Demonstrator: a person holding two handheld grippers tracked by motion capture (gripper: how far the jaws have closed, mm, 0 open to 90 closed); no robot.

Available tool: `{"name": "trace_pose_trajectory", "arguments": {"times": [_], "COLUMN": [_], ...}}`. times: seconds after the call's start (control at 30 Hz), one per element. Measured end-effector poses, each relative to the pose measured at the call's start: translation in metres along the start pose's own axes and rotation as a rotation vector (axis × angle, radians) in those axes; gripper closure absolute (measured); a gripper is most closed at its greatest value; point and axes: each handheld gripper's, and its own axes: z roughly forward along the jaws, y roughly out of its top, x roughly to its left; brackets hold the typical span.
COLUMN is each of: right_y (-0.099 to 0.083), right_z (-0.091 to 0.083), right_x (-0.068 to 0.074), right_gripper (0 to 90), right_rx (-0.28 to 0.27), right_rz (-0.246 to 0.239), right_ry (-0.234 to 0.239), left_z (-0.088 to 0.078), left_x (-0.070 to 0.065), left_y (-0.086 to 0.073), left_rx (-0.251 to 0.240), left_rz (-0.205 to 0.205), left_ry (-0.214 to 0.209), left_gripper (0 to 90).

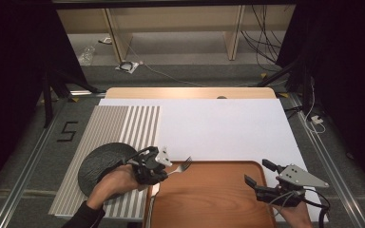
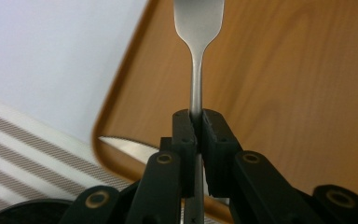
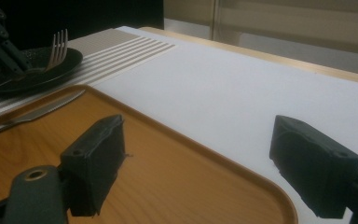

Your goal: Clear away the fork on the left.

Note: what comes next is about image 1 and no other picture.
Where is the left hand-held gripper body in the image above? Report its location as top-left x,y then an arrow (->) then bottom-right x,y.
125,145 -> 174,186

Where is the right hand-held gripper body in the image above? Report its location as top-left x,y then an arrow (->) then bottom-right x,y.
255,163 -> 331,208

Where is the silver fork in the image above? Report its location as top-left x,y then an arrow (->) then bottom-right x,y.
165,155 -> 193,177

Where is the wooden tray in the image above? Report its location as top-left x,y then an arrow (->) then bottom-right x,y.
143,160 -> 279,228

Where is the black speckled plate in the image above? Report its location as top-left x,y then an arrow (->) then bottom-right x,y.
77,142 -> 139,201

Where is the person's right hand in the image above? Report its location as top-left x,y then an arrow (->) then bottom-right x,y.
271,199 -> 316,228

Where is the beige striped placemat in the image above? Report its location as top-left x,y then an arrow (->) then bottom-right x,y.
48,104 -> 162,220

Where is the white board sheet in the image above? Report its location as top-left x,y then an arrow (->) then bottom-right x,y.
98,98 -> 329,222

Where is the black metal stand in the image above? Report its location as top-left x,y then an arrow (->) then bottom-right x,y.
256,60 -> 314,115
42,67 -> 107,128

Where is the black curtain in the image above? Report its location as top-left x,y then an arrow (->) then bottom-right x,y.
0,0 -> 88,203
277,0 -> 365,194

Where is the clear plastic bag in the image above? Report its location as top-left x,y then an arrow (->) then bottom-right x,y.
77,46 -> 97,67

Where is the beige wooden desk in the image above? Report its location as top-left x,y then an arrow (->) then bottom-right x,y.
55,3 -> 296,65

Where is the metal floor rail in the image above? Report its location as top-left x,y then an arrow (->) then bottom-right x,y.
0,89 -> 107,228
289,93 -> 365,228

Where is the white adapter cable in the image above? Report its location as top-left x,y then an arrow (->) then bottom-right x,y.
302,75 -> 327,134

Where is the thin white floor cable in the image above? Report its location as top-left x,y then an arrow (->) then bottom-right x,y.
125,41 -> 260,88

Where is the white packet with black cable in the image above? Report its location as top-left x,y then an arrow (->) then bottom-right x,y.
114,60 -> 140,75

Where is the bundle of black cables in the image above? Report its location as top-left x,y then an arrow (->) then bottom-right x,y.
240,4 -> 288,72

